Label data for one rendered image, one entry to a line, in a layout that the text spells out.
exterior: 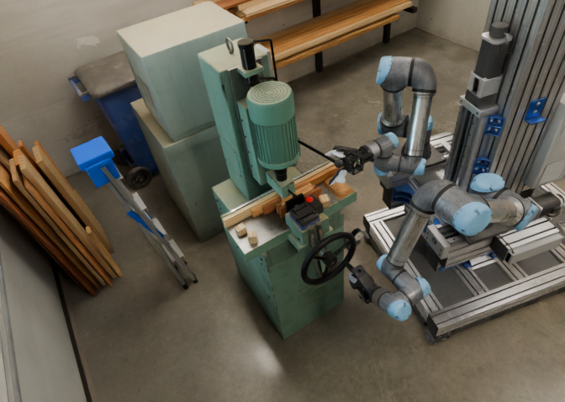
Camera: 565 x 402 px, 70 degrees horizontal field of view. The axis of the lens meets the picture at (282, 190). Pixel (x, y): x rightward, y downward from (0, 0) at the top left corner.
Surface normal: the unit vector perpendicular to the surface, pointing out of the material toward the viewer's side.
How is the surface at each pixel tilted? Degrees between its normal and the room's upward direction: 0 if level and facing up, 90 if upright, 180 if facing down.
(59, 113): 90
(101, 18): 90
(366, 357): 0
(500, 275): 0
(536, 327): 0
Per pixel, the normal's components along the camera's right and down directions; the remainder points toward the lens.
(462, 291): -0.11, -0.71
